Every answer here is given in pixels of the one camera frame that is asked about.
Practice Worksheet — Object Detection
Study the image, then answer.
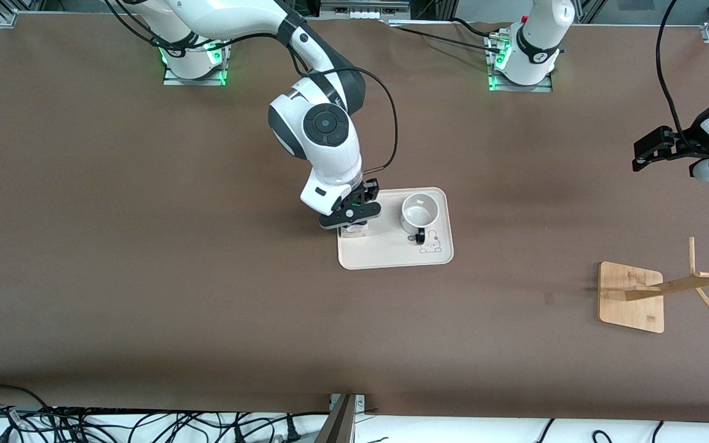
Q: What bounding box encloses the grey electronics box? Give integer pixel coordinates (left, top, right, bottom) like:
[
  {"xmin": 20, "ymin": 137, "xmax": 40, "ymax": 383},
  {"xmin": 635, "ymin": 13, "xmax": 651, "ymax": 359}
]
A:
[{"xmin": 319, "ymin": 0, "xmax": 412, "ymax": 20}]

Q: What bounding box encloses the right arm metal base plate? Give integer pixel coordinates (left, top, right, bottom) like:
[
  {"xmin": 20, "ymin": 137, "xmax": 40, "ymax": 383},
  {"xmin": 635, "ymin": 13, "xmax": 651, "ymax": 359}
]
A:
[{"xmin": 162, "ymin": 42, "xmax": 230, "ymax": 87}]

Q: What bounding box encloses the white smiley mug black handle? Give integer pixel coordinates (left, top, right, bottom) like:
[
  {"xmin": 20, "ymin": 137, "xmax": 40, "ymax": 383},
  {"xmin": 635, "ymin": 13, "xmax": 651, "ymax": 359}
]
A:
[{"xmin": 400, "ymin": 192, "xmax": 441, "ymax": 245}]

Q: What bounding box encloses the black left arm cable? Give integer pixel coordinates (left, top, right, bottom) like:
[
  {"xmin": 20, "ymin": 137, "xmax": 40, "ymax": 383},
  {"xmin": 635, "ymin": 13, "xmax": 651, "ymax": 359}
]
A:
[{"xmin": 655, "ymin": 0, "xmax": 700, "ymax": 151}]

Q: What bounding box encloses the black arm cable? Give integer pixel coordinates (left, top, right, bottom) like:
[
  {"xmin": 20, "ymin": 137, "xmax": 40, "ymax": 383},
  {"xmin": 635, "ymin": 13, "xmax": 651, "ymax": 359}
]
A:
[
  {"xmin": 655, "ymin": 0, "xmax": 700, "ymax": 151},
  {"xmin": 103, "ymin": 0, "xmax": 399, "ymax": 176}
]

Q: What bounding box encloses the dark metal beam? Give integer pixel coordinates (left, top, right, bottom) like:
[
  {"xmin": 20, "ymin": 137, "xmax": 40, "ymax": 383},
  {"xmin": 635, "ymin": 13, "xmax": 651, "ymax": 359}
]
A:
[{"xmin": 313, "ymin": 394, "xmax": 356, "ymax": 443}]

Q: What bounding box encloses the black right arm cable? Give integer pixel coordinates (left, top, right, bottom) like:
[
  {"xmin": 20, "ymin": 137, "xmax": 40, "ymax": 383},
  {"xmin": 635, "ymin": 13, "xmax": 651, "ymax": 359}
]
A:
[{"xmin": 103, "ymin": 0, "xmax": 399, "ymax": 176}]

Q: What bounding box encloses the beige rabbit print tray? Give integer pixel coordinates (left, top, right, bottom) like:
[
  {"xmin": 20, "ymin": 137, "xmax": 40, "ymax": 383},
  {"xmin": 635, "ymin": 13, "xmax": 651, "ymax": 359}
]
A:
[{"xmin": 337, "ymin": 187, "xmax": 455, "ymax": 271}]

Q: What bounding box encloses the wooden mug rack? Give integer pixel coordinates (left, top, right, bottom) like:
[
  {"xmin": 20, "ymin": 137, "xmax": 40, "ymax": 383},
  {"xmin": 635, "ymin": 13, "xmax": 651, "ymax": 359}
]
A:
[{"xmin": 598, "ymin": 237, "xmax": 709, "ymax": 333}]

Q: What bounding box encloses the small metal bracket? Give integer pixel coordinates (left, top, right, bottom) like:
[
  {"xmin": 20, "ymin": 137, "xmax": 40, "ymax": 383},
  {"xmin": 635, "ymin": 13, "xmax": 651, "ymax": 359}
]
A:
[{"xmin": 329, "ymin": 394, "xmax": 367, "ymax": 412}]

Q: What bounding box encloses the black table cable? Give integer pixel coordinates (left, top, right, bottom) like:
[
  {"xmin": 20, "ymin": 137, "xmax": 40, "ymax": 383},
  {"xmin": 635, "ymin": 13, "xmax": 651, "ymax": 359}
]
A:
[
  {"xmin": 450, "ymin": 17, "xmax": 503, "ymax": 39},
  {"xmin": 388, "ymin": 23, "xmax": 504, "ymax": 55}
]

